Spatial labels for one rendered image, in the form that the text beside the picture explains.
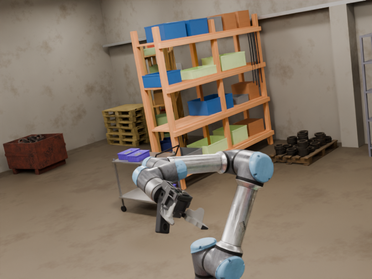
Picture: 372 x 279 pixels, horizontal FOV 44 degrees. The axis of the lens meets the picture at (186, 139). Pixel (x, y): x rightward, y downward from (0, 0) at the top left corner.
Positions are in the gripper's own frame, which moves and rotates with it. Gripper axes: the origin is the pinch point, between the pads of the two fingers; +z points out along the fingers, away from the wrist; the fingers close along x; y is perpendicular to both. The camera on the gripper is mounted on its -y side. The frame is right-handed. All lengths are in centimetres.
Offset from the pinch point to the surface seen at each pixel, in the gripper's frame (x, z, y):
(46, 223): 215, -474, -249
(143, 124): 532, -799, -128
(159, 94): 395, -598, -27
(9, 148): 273, -854, -277
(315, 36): 555, -458, 181
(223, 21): 420, -543, 137
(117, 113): 484, -847, -131
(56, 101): 387, -975, -172
